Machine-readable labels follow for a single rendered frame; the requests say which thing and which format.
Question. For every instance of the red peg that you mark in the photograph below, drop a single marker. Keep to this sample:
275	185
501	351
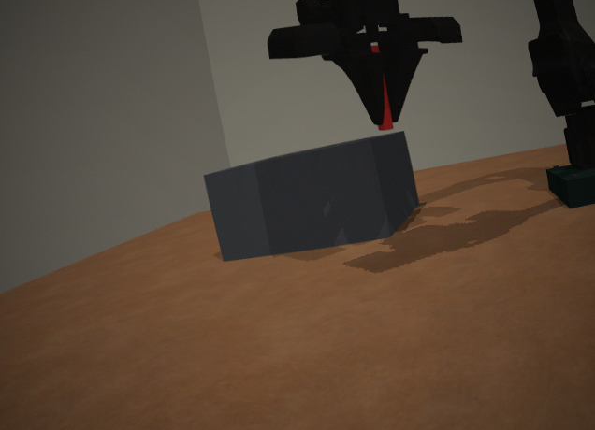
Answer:
387	118

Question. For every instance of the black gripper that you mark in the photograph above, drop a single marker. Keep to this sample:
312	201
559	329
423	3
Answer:
397	59

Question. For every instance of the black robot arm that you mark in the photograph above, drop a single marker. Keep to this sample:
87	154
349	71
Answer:
563	59

